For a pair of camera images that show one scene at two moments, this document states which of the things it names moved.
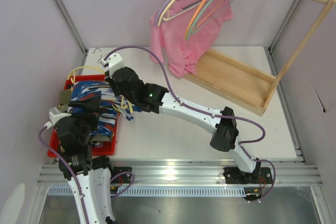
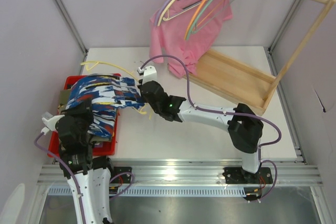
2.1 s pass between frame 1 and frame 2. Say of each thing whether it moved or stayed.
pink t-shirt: stayed
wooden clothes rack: stayed
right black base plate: stayed
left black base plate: stayed
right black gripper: moved
